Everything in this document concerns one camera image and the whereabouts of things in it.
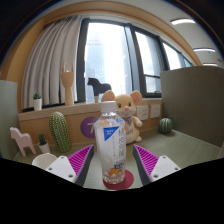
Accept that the white wall socket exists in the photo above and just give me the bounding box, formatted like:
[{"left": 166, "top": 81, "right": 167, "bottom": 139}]
[
  {"left": 136, "top": 105, "right": 150, "bottom": 121},
  {"left": 149, "top": 103, "right": 162, "bottom": 119}
]

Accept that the beige pleated curtain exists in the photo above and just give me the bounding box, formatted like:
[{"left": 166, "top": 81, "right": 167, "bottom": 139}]
[{"left": 20, "top": 14, "right": 83, "bottom": 110}]

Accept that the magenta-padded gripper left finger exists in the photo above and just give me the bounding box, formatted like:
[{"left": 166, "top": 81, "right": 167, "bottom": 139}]
[{"left": 44, "top": 144, "right": 95, "bottom": 187}]

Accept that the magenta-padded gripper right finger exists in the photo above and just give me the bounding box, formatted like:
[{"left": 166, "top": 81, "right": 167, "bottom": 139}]
[{"left": 132, "top": 144, "right": 181, "bottom": 187}]

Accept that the tall green cactus ornament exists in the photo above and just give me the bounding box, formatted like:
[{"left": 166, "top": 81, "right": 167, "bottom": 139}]
[{"left": 48, "top": 111, "right": 72, "bottom": 154}]

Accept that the round green cactus ornament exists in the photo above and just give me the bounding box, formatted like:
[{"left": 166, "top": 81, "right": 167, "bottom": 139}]
[{"left": 157, "top": 117, "right": 174, "bottom": 135}]

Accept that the small plant in white pot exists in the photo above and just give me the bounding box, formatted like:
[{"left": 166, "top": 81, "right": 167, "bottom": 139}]
[
  {"left": 32, "top": 92, "right": 43, "bottom": 112},
  {"left": 36, "top": 132, "right": 52, "bottom": 154}
]

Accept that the clear plastic drink bottle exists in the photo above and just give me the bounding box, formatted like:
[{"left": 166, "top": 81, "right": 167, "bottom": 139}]
[{"left": 93, "top": 100, "right": 127, "bottom": 185}]

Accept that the cream white cup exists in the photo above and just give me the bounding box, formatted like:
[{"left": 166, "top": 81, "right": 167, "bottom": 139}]
[{"left": 31, "top": 152, "right": 58, "bottom": 170}]

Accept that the pink horse figurine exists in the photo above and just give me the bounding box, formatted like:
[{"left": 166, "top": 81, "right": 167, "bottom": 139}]
[{"left": 9, "top": 126, "right": 37, "bottom": 158}]

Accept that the black horse figurine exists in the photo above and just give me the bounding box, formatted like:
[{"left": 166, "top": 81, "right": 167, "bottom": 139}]
[{"left": 87, "top": 77, "right": 113, "bottom": 103}]

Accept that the flat round red coaster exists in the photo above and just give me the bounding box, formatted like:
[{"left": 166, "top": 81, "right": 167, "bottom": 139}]
[{"left": 102, "top": 169, "right": 135, "bottom": 191}]

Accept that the mouse plush toy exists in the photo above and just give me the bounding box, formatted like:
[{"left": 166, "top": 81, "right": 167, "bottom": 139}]
[{"left": 101, "top": 89, "right": 144, "bottom": 145}]

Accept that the dark-framed window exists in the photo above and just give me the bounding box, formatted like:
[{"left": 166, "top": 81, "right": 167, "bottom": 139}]
[{"left": 75, "top": 18, "right": 194, "bottom": 103}]

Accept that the wooden hand model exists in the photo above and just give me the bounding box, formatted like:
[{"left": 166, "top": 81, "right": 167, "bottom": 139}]
[{"left": 60, "top": 61, "right": 76, "bottom": 106}]

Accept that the round purple number sign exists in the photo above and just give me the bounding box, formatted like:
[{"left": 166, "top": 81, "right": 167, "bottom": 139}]
[{"left": 80, "top": 116, "right": 100, "bottom": 139}]

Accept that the green desk partition panel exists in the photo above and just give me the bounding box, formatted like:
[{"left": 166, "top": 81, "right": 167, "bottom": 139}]
[
  {"left": 159, "top": 65, "right": 224, "bottom": 148},
  {"left": 0, "top": 79, "right": 20, "bottom": 159}
]

